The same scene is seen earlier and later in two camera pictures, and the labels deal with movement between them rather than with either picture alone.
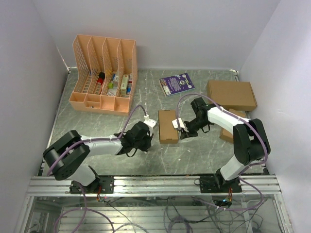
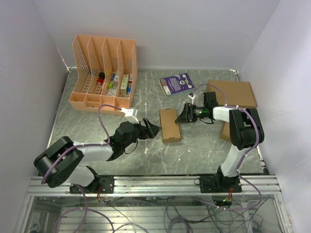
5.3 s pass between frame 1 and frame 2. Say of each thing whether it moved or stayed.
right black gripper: moved
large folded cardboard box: stayed
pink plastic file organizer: stayed
